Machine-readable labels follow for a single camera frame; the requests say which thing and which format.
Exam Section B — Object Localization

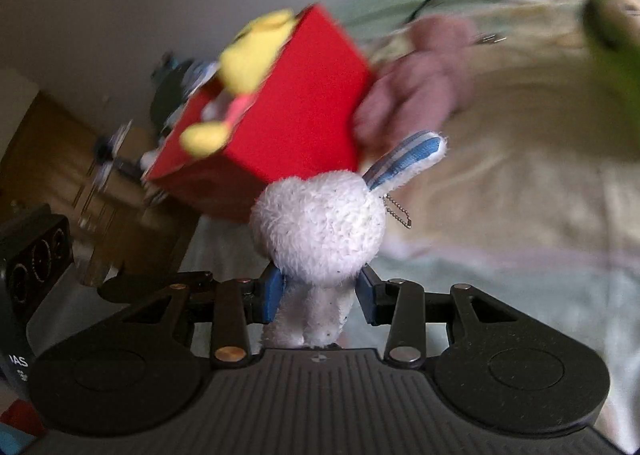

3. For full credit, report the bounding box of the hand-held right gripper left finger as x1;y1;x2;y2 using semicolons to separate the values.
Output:
122;266;287;370

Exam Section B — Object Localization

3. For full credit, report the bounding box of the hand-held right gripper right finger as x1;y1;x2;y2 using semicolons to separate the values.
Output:
357;265;521;367

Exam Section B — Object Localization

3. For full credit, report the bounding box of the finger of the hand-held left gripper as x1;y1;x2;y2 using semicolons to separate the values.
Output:
97;274;156;304

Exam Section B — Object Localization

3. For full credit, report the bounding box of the large white plush rabbit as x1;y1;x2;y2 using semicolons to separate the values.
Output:
250;130;448;350

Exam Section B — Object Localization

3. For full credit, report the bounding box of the red cardboard box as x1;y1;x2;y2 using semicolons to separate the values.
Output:
142;4;376;226

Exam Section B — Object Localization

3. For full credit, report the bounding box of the pink plush bear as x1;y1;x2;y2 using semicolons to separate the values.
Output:
352;15;506;156

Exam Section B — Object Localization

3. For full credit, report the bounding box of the yellow pink plush toy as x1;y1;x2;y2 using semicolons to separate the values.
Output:
179;9;298;158

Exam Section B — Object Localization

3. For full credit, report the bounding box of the green plush toy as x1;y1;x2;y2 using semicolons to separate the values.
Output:
582;0;640;146

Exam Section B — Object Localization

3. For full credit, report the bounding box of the wooden cabinet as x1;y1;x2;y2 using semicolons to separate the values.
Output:
0;90;201;286

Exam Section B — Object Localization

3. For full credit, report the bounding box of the pale green printed bedsheet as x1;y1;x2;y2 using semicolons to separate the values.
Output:
180;0;640;451

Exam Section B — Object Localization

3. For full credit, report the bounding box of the dark round object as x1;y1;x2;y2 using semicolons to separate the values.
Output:
150;52;221;133

